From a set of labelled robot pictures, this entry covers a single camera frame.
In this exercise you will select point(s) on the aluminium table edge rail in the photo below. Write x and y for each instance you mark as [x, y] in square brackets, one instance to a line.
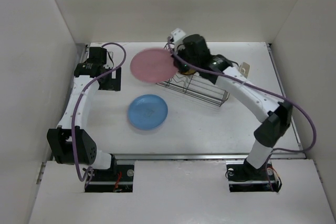
[151, 156]

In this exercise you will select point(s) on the white front cover board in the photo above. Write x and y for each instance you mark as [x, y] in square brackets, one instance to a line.
[183, 192]

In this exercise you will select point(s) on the beige cutlery holder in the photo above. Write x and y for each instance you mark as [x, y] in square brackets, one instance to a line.
[244, 69]

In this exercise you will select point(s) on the yellow patterned small plate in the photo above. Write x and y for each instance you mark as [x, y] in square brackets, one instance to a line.
[188, 73]

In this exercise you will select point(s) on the pink plate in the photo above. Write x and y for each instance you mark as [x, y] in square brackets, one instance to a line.
[153, 65]

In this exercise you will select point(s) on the blue plate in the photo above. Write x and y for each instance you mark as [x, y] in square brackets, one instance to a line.
[147, 112]

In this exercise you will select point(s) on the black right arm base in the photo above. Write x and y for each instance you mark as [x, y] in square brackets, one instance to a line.
[242, 178]

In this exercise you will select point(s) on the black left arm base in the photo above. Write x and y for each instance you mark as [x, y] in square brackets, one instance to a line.
[117, 179]

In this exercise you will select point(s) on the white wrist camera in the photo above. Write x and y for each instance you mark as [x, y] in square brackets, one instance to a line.
[177, 36]
[110, 57]

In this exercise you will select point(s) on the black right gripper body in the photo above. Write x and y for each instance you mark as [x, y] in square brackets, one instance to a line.
[181, 52]

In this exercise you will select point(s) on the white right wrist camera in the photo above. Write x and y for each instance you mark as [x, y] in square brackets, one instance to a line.
[177, 36]

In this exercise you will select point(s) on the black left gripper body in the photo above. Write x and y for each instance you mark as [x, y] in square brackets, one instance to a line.
[105, 66]

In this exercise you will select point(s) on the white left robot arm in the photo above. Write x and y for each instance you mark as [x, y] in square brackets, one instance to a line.
[69, 142]

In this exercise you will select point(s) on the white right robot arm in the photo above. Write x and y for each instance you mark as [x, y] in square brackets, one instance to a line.
[274, 116]

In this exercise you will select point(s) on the grey wire dish rack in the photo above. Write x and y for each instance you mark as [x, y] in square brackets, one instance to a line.
[197, 88]

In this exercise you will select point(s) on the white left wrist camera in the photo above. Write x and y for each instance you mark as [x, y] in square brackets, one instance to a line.
[110, 57]

